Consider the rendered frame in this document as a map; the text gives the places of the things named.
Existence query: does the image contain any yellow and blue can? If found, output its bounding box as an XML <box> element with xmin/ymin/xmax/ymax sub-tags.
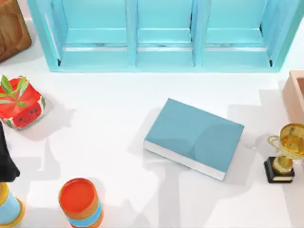
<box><xmin>0</xmin><ymin>181</ymin><xmax>25</xmax><ymax>228</ymax></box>

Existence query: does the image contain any gold trophy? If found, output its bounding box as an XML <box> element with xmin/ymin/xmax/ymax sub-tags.
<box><xmin>264</xmin><ymin>123</ymin><xmax>304</xmax><ymax>184</ymax></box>

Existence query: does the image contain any wooden cupboard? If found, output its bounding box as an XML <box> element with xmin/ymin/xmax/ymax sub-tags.
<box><xmin>0</xmin><ymin>0</ymin><xmax>32</xmax><ymax>63</ymax></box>

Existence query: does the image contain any salmon-coloured box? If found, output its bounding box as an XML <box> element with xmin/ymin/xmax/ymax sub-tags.
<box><xmin>281</xmin><ymin>70</ymin><xmax>304</xmax><ymax>125</ymax></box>

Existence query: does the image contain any light blue rack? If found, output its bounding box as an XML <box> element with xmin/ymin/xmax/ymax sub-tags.
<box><xmin>26</xmin><ymin>0</ymin><xmax>304</xmax><ymax>73</ymax></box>

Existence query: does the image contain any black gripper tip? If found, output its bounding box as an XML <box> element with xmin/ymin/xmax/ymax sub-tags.
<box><xmin>0</xmin><ymin>120</ymin><xmax>21</xmax><ymax>183</ymax></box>

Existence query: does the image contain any orange and blue can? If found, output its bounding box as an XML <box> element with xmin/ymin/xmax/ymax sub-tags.
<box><xmin>58</xmin><ymin>178</ymin><xmax>105</xmax><ymax>228</ymax></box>

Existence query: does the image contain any watermelon plant pot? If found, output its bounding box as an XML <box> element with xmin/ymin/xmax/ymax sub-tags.
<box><xmin>0</xmin><ymin>75</ymin><xmax>47</xmax><ymax>131</ymax></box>

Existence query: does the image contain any teal book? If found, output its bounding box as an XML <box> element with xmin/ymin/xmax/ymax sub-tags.
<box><xmin>143</xmin><ymin>97</ymin><xmax>245</xmax><ymax>182</ymax></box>

